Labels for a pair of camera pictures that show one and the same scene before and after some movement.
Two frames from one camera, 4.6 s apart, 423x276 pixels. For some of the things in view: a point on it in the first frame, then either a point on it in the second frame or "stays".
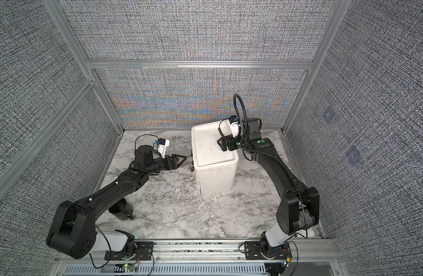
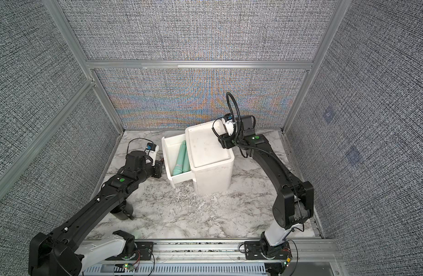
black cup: x=122 y=210 stays
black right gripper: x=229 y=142 stays
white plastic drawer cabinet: x=214 y=167 stays
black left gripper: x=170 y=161 → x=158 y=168
